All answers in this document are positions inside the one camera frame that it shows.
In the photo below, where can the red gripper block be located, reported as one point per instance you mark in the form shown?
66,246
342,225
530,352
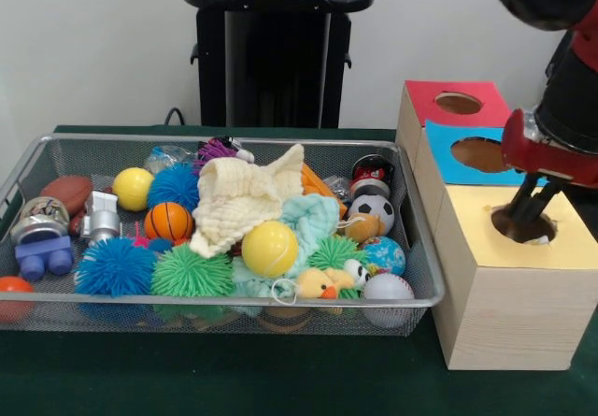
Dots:
537,161

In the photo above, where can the cream muslin cloth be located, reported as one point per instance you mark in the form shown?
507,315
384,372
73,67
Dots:
233,205

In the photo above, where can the green spiky ball white nub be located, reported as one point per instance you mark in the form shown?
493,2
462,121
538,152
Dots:
194,271

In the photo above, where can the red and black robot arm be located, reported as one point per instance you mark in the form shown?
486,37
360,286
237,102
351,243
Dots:
570,84

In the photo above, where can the wooden box with three holes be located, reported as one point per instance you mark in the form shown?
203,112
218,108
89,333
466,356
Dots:
514,318

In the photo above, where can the shallow mesh bin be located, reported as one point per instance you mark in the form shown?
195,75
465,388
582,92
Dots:
411,257

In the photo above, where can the blue globe ball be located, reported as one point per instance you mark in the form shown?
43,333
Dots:
385,254

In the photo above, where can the black and white soccer ball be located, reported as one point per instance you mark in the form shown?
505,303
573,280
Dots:
374,209

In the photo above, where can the green spiky ball with eyes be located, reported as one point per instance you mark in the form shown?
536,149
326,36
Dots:
336,252

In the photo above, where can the mint green cloth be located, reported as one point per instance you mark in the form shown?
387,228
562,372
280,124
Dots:
313,215

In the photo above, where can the yellow tennis ball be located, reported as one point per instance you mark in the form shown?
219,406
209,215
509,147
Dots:
270,249

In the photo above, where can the dark green table cloth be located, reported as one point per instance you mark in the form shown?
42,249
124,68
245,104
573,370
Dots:
280,378

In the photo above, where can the purple spiky toy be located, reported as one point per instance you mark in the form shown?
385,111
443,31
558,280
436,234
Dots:
215,148

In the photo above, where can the blue spiky ball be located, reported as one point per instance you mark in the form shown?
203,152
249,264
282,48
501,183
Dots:
117,266
175,187

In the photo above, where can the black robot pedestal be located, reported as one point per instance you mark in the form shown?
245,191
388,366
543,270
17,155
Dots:
280,61

